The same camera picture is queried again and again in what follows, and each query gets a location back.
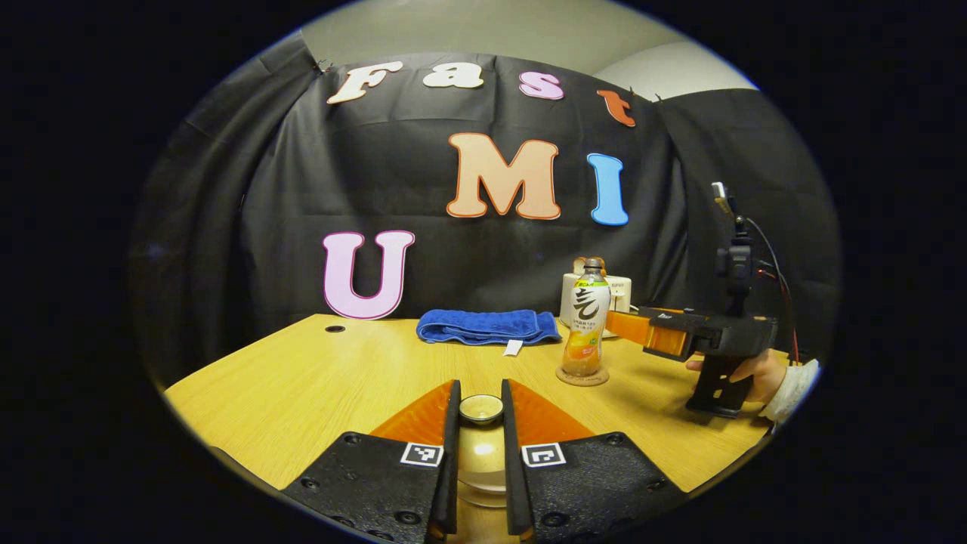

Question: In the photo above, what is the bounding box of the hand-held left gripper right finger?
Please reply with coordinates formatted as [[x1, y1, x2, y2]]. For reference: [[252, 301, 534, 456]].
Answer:
[[502, 379, 688, 543]]

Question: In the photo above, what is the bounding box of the round brown coaster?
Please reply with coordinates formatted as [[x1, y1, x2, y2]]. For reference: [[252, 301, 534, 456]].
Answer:
[[556, 366, 610, 387]]

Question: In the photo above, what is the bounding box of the white teacup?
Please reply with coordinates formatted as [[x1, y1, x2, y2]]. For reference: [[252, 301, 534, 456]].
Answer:
[[457, 470, 508, 509]]

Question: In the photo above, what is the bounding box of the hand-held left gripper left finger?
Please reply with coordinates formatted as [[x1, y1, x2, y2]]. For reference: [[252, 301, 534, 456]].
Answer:
[[281, 379, 462, 543]]

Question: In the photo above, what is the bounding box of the black backdrop cloth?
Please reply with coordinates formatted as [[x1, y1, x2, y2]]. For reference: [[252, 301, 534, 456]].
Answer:
[[128, 34, 841, 386]]

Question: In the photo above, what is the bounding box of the blue folded towel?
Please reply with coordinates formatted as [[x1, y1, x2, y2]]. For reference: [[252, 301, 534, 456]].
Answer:
[[416, 309, 564, 357]]

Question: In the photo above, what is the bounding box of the clear water bottle white label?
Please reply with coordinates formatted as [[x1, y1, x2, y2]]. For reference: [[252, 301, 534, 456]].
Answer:
[[561, 258, 611, 379]]

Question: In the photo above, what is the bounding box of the white toaster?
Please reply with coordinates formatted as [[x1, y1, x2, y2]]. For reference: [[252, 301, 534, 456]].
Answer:
[[560, 272, 633, 338]]

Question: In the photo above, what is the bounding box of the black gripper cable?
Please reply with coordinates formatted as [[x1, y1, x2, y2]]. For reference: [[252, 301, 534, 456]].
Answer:
[[744, 218, 802, 363]]

